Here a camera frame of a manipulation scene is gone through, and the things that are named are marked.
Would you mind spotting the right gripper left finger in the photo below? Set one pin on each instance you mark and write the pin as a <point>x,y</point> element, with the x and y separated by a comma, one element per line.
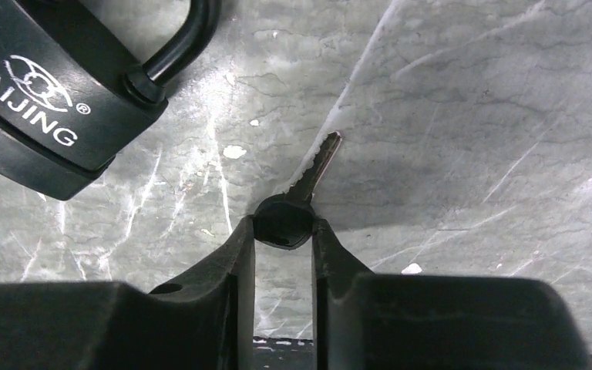
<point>200,319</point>

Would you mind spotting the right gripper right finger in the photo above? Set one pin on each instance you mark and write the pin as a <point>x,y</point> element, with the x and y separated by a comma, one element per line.
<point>366,320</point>

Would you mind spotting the black padlock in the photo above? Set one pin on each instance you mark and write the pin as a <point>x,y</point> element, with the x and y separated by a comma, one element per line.
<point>72,95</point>

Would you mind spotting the black head key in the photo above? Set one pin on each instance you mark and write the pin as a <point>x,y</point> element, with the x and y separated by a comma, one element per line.
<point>285,220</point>

